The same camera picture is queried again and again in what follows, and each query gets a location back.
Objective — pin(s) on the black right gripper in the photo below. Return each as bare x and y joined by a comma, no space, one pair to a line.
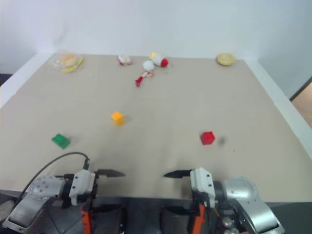
200,198

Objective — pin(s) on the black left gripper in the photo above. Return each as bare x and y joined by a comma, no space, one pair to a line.
88,199

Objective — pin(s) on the red toy block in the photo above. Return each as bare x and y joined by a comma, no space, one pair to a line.
207,138

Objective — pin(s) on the green toy block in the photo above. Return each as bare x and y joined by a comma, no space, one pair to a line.
61,141

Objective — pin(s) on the yellow toy block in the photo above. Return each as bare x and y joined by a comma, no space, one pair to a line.
118,118

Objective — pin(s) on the beige table mat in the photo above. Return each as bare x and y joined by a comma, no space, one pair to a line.
156,117

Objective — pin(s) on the round grey disc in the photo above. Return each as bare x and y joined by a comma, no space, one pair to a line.
6,209

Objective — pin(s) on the red white twisted candy wrapper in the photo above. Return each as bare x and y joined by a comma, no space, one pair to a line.
143,77

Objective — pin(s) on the white fluffy ball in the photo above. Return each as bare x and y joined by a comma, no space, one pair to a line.
148,65

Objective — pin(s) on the red white wrapped candy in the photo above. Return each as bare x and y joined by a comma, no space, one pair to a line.
124,60

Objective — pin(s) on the white red plush toy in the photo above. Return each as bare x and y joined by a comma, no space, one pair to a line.
159,59

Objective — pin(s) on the bread in clear plastic bag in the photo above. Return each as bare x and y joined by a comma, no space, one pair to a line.
68,60

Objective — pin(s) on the round pale yellow bun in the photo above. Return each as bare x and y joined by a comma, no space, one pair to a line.
226,59

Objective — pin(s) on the brown board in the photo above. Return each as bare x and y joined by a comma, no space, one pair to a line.
303,102

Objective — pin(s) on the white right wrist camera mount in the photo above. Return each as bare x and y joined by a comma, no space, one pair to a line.
202,181

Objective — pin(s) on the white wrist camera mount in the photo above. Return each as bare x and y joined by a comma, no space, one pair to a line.
202,181
81,182

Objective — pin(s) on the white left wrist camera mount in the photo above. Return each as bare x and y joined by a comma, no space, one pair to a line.
81,182

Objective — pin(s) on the orange robot frame part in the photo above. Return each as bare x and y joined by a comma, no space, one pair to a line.
198,223
86,220

